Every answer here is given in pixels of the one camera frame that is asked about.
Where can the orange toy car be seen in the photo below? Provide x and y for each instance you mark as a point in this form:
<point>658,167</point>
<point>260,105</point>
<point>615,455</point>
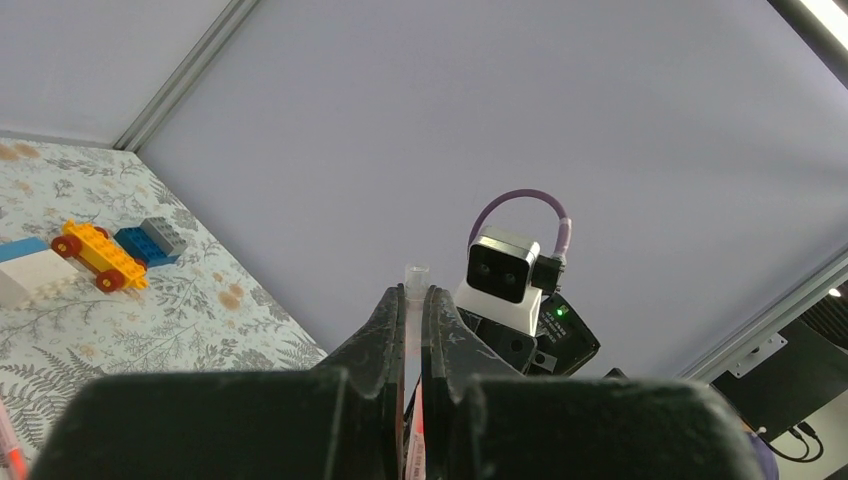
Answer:
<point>92,246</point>

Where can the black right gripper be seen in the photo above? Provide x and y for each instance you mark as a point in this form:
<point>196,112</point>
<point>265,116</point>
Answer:
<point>563,343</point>

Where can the blue grey toy block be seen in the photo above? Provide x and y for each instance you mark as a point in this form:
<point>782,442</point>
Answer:
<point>154,243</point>

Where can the floral patterned table mat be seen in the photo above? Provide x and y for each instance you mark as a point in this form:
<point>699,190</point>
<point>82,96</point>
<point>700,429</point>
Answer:
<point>205,312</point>

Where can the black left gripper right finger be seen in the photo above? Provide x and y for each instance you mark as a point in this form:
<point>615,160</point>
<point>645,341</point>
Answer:
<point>485,420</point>

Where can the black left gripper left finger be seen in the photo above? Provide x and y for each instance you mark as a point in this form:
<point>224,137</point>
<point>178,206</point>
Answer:
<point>341,419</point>

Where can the blue white toy block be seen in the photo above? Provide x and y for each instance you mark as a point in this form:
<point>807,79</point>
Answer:
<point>31,270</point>

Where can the red gel pen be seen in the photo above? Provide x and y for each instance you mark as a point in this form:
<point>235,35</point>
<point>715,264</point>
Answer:
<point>10,448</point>

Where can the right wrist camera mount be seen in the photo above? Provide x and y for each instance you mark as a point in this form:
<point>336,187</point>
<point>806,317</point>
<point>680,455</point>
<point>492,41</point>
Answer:
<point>506,278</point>

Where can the transparent red pen cap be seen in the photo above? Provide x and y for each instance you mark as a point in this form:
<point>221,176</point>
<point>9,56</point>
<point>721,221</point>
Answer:
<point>416,285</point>

